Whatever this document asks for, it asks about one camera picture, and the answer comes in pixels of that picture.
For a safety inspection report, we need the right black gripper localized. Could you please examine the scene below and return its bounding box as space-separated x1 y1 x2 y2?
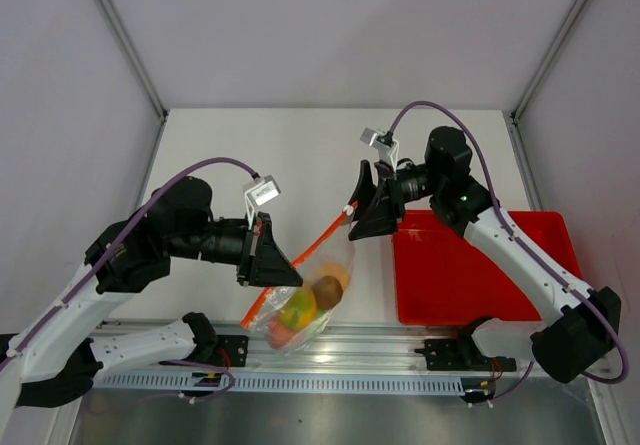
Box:
338 161 444 243

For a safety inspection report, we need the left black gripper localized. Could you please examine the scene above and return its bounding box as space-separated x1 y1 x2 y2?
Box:
168 210 304 287

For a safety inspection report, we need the yellow green mango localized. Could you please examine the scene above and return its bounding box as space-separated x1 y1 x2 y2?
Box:
278 287 317 331

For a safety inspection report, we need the clear orange zip top bag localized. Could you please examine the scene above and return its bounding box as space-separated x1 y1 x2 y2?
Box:
241 202 358 354

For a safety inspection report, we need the orange fruit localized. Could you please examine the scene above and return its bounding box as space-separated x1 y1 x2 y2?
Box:
319 262 351 290

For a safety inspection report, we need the brown kiwi fruit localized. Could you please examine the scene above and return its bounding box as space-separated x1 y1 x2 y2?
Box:
311 275 344 310

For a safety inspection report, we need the peach fruit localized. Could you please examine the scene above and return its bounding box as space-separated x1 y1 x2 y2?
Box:
266 323 297 350

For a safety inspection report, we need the green apple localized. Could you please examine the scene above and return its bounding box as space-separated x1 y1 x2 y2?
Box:
304 310 332 339

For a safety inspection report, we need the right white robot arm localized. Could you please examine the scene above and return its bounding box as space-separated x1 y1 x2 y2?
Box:
349 126 622 384

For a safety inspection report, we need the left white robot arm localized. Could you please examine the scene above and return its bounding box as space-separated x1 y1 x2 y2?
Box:
1 176 303 414

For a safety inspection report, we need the red plastic tray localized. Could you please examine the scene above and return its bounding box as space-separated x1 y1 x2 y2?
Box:
390 209 584 326

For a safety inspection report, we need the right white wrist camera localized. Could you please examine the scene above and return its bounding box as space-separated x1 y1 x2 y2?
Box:
360 128 399 171

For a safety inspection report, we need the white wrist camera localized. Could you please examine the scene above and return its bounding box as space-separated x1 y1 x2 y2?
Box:
243 175 281 226
360 128 399 171

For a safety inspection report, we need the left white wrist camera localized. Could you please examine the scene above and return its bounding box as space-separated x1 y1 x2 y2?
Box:
243 175 281 226

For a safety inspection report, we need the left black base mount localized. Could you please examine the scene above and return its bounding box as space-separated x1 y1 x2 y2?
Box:
182 335 249 369

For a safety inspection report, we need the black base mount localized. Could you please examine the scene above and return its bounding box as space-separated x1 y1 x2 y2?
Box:
182 335 249 369
413 338 517 372

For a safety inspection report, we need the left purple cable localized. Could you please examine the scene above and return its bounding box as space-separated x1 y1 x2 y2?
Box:
0 157 261 371

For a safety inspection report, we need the purple cable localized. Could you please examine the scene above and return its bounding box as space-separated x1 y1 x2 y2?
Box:
387 100 630 383
0 157 261 371

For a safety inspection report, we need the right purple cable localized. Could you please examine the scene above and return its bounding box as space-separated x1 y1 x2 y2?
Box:
387 100 630 383

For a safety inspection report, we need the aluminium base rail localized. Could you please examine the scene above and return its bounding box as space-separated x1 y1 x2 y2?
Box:
89 320 611 377

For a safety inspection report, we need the slotted cable duct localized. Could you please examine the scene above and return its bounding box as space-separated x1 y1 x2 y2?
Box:
96 370 465 396

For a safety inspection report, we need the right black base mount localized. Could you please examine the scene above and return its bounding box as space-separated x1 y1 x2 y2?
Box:
413 338 517 372

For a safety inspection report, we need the left aluminium frame post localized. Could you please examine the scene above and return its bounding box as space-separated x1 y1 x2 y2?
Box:
94 0 168 122

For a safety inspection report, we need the aluminium frame post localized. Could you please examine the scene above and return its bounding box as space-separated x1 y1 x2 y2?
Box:
510 0 593 126
94 0 168 122

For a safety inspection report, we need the right aluminium frame post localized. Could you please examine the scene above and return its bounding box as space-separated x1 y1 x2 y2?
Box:
510 0 593 126

